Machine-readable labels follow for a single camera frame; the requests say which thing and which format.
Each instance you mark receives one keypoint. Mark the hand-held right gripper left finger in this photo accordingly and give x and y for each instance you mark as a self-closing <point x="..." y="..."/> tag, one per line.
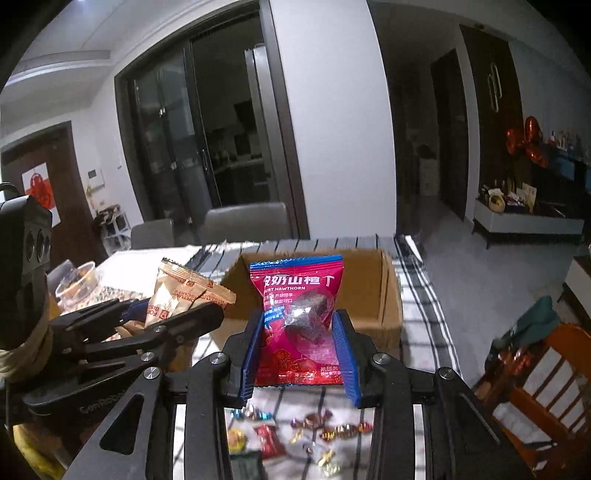
<point x="250" y="357"/>

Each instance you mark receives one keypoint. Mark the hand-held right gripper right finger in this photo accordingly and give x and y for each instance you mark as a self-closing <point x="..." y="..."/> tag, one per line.
<point x="347" y="364"/>

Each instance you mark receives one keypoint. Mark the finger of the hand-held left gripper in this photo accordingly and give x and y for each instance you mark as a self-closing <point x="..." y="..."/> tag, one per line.
<point x="194" y="321"/>
<point x="134" y="311"/>

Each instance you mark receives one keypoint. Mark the beige orange biscuit packet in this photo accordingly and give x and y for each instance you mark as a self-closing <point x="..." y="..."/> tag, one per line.
<point x="184" y="286"/>

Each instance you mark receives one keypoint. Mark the brown cardboard box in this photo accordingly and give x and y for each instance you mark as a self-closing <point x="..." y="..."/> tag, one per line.
<point x="364" y="295"/>

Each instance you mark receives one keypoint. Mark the red snack packet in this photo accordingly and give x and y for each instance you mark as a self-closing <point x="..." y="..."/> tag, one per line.
<point x="295" y="286"/>

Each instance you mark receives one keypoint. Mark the person's left hand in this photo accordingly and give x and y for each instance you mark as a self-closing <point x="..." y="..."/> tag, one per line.
<point x="23" y="357"/>

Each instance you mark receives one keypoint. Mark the clear plastic snack container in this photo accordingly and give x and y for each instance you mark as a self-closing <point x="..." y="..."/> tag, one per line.
<point x="81" y="281"/>

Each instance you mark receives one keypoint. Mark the red paper door decoration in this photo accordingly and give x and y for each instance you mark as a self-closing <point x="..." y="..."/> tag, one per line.
<point x="39" y="189"/>

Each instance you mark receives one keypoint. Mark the scattered wrapped candies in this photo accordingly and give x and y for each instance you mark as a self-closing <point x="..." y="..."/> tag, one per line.
<point x="339" y="431"/>

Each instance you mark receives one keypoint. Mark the brown entrance door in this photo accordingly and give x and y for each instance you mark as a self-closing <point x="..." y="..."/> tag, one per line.
<point x="74" y="198"/>

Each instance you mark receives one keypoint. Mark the grey dining chair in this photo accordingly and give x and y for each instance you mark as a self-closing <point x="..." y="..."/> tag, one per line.
<point x="249" y="226"/>
<point x="152" y="233"/>

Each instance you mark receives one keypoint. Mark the white shoe rack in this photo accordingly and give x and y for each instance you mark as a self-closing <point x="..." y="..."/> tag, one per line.
<point x="113" y="230"/>

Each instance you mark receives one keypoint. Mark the black white checked tablecloth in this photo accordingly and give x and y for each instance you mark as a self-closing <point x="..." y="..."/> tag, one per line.
<point x="425" y="314"/>

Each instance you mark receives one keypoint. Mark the dark sliding glass door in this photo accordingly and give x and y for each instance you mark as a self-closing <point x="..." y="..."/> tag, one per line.
<point x="184" y="138"/>

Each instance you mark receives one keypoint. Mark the green garment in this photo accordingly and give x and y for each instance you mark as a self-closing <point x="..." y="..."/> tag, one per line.
<point x="531" y="323"/>

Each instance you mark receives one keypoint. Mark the orange wooden chair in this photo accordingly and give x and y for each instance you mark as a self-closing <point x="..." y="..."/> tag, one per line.
<point x="545" y="392"/>

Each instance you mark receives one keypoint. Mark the gold round ornament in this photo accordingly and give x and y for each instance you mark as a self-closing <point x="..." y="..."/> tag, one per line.
<point x="497" y="202"/>

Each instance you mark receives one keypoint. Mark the white low sideboard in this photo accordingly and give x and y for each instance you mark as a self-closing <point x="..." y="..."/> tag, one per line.
<point x="526" y="224"/>

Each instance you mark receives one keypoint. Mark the white low table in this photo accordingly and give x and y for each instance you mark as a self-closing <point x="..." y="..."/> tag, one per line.
<point x="579" y="281"/>

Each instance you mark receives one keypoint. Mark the dark tall wardrobe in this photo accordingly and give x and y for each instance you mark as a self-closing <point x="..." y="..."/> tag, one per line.
<point x="489" y="138"/>

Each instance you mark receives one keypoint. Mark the red foil balloon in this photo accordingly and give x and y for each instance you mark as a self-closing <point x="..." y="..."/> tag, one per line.
<point x="528" y="138"/>

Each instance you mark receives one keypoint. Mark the white wall panel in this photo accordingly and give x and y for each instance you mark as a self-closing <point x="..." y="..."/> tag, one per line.
<point x="96" y="177"/>

